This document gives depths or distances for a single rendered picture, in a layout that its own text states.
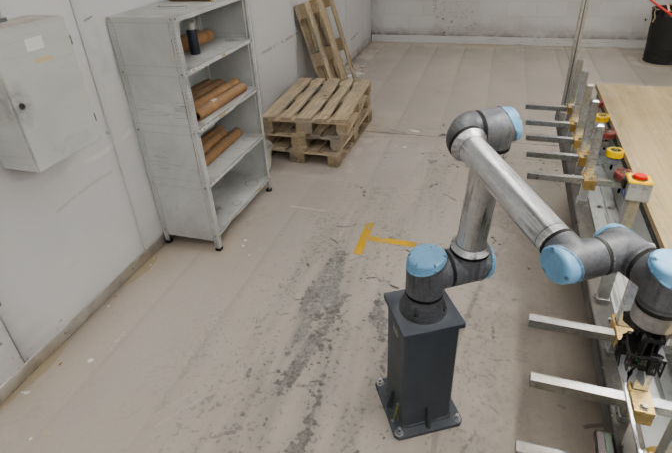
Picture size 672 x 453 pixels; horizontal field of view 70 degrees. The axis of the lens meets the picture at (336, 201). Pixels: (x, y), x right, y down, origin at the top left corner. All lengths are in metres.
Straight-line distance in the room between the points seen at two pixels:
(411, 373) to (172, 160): 2.00
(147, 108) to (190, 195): 0.61
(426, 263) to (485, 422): 0.92
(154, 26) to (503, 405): 2.63
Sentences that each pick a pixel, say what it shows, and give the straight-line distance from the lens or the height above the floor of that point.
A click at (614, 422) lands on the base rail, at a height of 0.70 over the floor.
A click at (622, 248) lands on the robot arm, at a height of 1.33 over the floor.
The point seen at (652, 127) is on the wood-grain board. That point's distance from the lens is 3.22.
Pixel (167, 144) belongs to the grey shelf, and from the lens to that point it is 3.23.
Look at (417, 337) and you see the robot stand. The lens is 1.95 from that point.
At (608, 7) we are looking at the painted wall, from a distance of 8.97.
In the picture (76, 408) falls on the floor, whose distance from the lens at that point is 2.82.
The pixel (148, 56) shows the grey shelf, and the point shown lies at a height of 1.34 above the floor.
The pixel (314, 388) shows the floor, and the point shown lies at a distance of 2.54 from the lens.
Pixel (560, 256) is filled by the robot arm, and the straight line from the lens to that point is 1.16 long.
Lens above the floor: 1.99
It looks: 31 degrees down
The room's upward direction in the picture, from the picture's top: 3 degrees counter-clockwise
